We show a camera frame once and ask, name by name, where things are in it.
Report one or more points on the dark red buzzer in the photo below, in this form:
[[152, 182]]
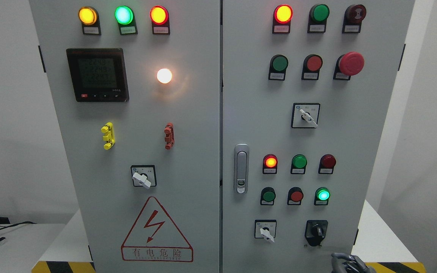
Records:
[[353, 17]]

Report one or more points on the white platform with hazard stripes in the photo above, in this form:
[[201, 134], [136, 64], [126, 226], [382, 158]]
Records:
[[376, 244]]

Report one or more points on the grey right cabinet door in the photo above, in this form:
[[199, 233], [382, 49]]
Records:
[[258, 112]]

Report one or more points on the green indicator lower right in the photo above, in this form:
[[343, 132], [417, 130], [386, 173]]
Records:
[[321, 197]]

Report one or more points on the green indicator top right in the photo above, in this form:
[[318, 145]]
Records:
[[317, 19]]

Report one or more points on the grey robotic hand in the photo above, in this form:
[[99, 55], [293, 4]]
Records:
[[345, 263]]

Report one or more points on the white glowing lamp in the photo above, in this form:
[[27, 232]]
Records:
[[164, 75]]

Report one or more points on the yellow indicator light top left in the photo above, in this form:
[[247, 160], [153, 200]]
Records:
[[89, 19]]

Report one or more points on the red push button lower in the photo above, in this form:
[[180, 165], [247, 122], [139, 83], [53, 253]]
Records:
[[295, 196]]

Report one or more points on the green push button upper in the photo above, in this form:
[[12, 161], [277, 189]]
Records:
[[277, 67]]

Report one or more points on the green push button lower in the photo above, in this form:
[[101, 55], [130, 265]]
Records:
[[268, 196]]

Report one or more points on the grey cabinet door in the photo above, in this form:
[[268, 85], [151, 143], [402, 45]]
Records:
[[258, 112], [187, 175]]

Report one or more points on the green lit indicator light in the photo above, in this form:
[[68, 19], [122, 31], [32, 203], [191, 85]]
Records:
[[125, 18]]

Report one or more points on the red push button upper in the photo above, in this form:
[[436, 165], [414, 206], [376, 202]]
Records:
[[311, 67]]

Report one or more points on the red lit indicator top right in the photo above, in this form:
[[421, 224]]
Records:
[[281, 19]]

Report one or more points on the red triangle warning sticker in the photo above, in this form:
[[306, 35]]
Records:
[[155, 237]]

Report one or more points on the red lit indicator middle left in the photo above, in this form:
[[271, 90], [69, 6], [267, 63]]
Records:
[[270, 163]]

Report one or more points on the red terminal connector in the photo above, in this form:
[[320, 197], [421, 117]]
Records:
[[169, 136]]

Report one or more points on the white selector switch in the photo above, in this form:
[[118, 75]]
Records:
[[305, 115], [265, 229]]

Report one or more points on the white selector switch lower right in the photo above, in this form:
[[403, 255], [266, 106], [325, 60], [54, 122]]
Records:
[[265, 229]]

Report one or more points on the red emergency stop button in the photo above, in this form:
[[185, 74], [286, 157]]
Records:
[[348, 65]]

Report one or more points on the green push button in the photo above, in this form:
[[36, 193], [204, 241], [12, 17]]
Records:
[[277, 67], [268, 196]]

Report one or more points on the grey left cabinet door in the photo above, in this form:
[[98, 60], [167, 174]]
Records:
[[187, 175]]

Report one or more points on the black digital power meter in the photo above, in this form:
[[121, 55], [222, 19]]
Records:
[[98, 74]]

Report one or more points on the black rotary knob switch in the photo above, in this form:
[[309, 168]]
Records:
[[315, 232]]

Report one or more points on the white selector switch upper right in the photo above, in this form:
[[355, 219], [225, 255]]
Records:
[[305, 115]]

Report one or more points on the red indicator middle right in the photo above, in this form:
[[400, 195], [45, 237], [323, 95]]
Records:
[[327, 164]]

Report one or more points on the white selector switch left door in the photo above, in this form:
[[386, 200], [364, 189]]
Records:
[[143, 176]]

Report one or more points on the red lit indicator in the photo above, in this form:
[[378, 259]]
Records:
[[281, 19], [270, 163]]

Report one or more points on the yellow terminal connector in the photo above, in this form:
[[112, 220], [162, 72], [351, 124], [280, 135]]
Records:
[[108, 135]]

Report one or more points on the red push button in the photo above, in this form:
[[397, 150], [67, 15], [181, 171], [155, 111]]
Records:
[[295, 196], [311, 67]]

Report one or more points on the green indicator middle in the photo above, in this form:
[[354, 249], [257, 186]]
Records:
[[298, 164]]

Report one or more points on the silver door handle lock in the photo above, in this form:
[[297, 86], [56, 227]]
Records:
[[241, 157]]

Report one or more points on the red-orange indicator light left door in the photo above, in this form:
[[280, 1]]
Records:
[[160, 23]]

